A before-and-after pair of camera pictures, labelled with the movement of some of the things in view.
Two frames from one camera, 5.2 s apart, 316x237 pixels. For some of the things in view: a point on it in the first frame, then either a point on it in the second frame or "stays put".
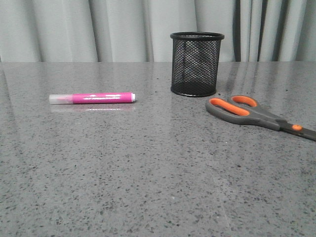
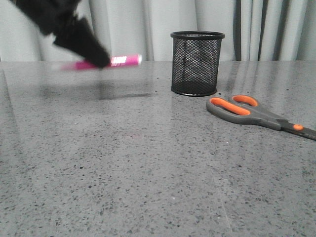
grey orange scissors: [246, 109] stays put
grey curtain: [83, 31] stays put
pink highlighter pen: [93, 98] to [114, 61]
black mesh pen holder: [195, 60] stays put
